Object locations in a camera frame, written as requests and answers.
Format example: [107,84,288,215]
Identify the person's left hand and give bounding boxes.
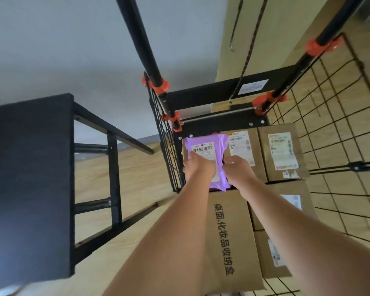
[182,150,217,182]

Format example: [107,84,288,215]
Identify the person's right hand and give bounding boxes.
[222,155,258,190]

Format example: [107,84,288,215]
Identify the purple mailer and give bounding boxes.
[184,133,232,192]

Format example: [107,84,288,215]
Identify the cardboard box torn white sticker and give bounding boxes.
[257,123,310,182]

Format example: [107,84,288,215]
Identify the cardboard box long yellow-tag label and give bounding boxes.
[249,179,319,231]

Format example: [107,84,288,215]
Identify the black wire mesh cart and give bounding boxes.
[114,0,370,296]

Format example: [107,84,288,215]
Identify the long cosmetics organiser box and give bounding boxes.
[203,189,266,295]

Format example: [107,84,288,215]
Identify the cardboard box short red-tag label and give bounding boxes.
[254,229,293,280]

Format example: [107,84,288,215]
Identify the person's right forearm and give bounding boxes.
[239,178,370,296]

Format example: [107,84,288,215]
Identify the person's left forearm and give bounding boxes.
[103,172,216,296]

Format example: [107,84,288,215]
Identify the beige cabinet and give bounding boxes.
[214,0,332,113]

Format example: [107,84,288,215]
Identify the black low metal table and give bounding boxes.
[0,93,158,280]

